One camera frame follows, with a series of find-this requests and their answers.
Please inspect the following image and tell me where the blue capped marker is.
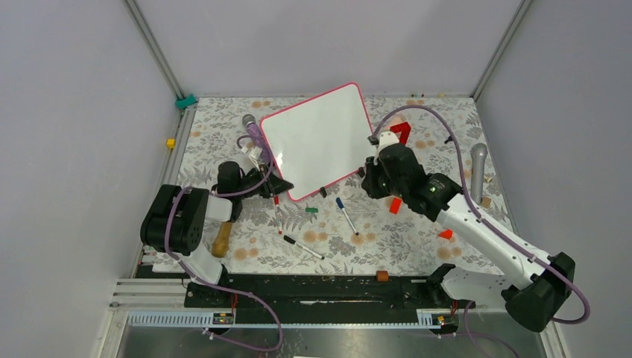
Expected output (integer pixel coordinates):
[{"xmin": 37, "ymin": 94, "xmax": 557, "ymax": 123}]
[{"xmin": 335, "ymin": 197, "xmax": 359, "ymax": 236}]

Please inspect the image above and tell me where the floral patterned mat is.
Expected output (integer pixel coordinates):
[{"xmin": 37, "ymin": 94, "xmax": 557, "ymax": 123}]
[{"xmin": 177, "ymin": 97, "xmax": 499, "ymax": 275}]

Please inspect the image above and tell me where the teal corner clamp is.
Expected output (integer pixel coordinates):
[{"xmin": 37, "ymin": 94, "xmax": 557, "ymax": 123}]
[{"xmin": 175, "ymin": 94, "xmax": 198, "ymax": 110}]

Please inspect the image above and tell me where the red orange block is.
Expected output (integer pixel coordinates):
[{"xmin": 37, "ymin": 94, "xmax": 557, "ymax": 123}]
[{"xmin": 389, "ymin": 197, "xmax": 402, "ymax": 215}]

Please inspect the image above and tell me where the white slotted cable duct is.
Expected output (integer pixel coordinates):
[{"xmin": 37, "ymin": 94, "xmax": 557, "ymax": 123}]
[{"xmin": 128, "ymin": 308, "xmax": 458, "ymax": 331}]

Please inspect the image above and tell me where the silver toy microphone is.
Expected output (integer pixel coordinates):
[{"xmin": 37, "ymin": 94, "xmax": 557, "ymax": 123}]
[{"xmin": 470, "ymin": 142, "xmax": 488, "ymax": 204}]

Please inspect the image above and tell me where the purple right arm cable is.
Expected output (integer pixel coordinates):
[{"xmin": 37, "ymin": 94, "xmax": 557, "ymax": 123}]
[{"xmin": 370, "ymin": 104, "xmax": 592, "ymax": 325}]

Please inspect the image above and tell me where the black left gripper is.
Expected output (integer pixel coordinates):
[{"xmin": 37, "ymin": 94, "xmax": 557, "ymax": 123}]
[{"xmin": 235, "ymin": 163, "xmax": 293, "ymax": 199}]

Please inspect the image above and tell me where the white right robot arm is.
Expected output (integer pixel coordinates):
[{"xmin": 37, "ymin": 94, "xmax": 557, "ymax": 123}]
[{"xmin": 361, "ymin": 143, "xmax": 576, "ymax": 333}]

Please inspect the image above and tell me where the small wooden cube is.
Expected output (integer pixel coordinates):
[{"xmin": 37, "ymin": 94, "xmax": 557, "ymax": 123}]
[{"xmin": 481, "ymin": 197, "xmax": 492, "ymax": 208}]

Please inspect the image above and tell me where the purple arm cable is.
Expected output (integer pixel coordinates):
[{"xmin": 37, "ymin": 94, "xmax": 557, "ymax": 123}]
[
  {"xmin": 370, "ymin": 104, "xmax": 592, "ymax": 325},
  {"xmin": 163, "ymin": 134, "xmax": 284, "ymax": 353}
]

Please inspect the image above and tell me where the pink framed whiteboard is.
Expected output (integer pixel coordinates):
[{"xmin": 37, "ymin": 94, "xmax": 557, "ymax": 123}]
[{"xmin": 259, "ymin": 82, "xmax": 374, "ymax": 201}]

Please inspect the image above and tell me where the purple glitter toy microphone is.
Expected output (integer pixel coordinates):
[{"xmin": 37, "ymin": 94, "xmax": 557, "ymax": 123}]
[{"xmin": 241, "ymin": 114, "xmax": 274, "ymax": 167}]

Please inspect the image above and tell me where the black capped marker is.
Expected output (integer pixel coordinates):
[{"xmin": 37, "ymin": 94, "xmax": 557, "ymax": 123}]
[{"xmin": 283, "ymin": 235, "xmax": 325, "ymax": 260}]

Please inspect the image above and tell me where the pink peach object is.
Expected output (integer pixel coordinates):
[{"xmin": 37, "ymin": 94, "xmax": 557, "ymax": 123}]
[{"xmin": 388, "ymin": 114, "xmax": 407, "ymax": 126}]

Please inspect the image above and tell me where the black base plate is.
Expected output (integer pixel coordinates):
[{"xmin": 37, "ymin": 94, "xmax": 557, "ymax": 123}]
[{"xmin": 177, "ymin": 264, "xmax": 467, "ymax": 324}]

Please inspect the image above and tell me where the wooden pestle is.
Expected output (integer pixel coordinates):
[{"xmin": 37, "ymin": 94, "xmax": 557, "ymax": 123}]
[{"xmin": 211, "ymin": 222, "xmax": 233, "ymax": 258}]

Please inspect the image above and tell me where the brown small cube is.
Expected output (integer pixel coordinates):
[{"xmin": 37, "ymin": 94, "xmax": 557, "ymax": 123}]
[{"xmin": 376, "ymin": 270, "xmax": 390, "ymax": 282}]

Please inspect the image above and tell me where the red hollow block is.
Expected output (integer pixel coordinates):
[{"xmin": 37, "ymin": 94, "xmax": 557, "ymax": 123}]
[{"xmin": 389, "ymin": 122, "xmax": 411, "ymax": 145}]

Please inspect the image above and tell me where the orange small block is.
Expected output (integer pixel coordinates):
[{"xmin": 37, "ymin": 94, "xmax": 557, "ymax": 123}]
[{"xmin": 438, "ymin": 229, "xmax": 454, "ymax": 240}]

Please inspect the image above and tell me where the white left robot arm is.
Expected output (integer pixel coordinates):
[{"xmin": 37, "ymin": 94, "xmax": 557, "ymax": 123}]
[{"xmin": 139, "ymin": 161, "xmax": 294, "ymax": 307}]

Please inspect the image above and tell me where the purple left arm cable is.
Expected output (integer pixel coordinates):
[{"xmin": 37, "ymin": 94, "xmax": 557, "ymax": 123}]
[{"xmin": 163, "ymin": 134, "xmax": 284, "ymax": 353}]

